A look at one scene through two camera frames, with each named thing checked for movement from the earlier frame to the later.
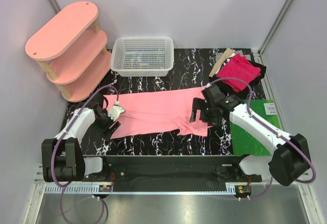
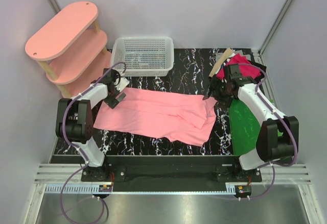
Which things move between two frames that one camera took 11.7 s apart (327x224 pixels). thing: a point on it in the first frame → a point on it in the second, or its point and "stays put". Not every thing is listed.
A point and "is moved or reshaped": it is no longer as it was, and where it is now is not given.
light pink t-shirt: (157, 112) is moved or reshaped
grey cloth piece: (218, 55) stays put
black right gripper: (198, 103) → (215, 83)
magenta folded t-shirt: (238, 66) stays put
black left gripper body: (104, 122) → (111, 100)
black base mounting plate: (167, 173) stays put
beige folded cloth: (228, 51) stays put
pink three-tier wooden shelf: (70, 48) stays put
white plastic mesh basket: (142, 56) stays put
